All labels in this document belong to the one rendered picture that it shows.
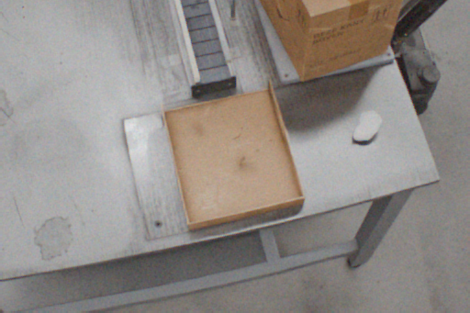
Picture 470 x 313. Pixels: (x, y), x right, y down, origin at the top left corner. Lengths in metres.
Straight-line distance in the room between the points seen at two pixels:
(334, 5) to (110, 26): 0.62
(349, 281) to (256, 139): 0.91
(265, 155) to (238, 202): 0.13
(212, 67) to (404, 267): 1.12
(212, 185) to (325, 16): 0.45
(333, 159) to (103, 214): 0.53
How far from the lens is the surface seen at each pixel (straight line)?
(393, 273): 2.43
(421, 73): 2.40
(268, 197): 1.56
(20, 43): 1.85
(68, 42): 1.81
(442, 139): 2.66
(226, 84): 1.66
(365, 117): 1.64
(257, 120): 1.64
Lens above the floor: 2.29
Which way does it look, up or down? 63 degrees down
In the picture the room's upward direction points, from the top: 5 degrees counter-clockwise
